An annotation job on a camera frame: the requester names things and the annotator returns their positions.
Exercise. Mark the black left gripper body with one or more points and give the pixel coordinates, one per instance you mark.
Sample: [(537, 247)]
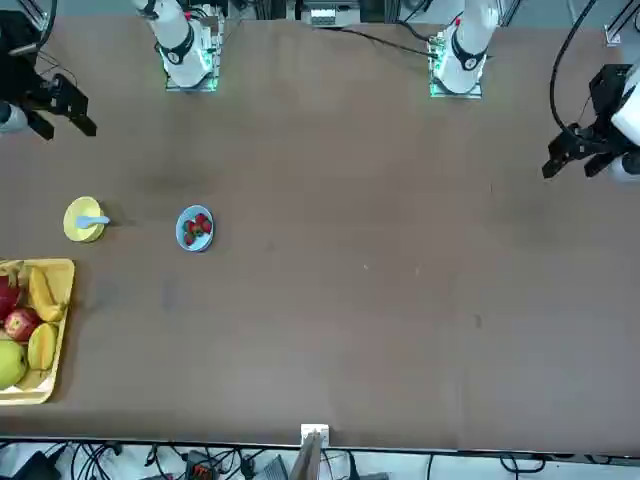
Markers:
[(607, 92)]

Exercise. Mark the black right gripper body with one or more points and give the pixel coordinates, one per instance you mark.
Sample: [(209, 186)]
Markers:
[(17, 60)]

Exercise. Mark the light blue spoon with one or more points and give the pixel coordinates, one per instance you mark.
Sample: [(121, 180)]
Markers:
[(86, 221)]

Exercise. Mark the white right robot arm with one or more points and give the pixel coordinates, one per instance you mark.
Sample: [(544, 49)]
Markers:
[(175, 35)]

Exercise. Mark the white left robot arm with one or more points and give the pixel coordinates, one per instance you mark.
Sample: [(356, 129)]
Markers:
[(467, 55)]

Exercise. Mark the yellow bowl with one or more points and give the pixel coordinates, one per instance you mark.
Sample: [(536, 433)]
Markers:
[(75, 232)]

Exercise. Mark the light blue bowl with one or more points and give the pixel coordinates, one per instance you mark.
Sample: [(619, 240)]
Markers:
[(200, 246)]

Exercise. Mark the yellow tray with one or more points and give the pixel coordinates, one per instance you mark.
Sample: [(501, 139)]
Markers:
[(60, 270)]

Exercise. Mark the yellow banana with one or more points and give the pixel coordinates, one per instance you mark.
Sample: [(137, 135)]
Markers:
[(42, 295)]

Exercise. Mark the red dragon fruit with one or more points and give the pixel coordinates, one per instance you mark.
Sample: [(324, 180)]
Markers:
[(6, 295)]

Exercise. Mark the red apple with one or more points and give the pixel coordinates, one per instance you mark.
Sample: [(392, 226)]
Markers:
[(21, 325)]

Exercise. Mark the yellow starfruit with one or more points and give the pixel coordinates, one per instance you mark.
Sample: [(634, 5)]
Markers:
[(42, 347)]

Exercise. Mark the green apple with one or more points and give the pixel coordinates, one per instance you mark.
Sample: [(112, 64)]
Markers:
[(10, 365)]

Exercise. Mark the grey power strip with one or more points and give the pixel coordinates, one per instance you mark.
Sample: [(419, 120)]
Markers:
[(322, 17)]

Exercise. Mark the large black power adapter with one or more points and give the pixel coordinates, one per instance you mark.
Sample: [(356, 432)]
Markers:
[(30, 467)]

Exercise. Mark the black red electronic device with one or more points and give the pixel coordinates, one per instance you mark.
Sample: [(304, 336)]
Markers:
[(200, 470)]

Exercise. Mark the aluminium frame rail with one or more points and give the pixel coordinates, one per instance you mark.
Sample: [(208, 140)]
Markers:
[(612, 35)]

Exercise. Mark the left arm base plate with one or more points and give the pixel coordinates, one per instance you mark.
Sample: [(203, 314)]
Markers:
[(472, 94)]

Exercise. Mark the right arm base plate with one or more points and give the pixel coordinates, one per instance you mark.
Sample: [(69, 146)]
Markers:
[(192, 89)]

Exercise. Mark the white post foot bracket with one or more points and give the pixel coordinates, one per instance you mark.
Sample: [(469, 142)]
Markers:
[(325, 430)]

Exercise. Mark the aluminium camera post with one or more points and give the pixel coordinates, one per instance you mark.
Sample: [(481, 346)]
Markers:
[(307, 462)]

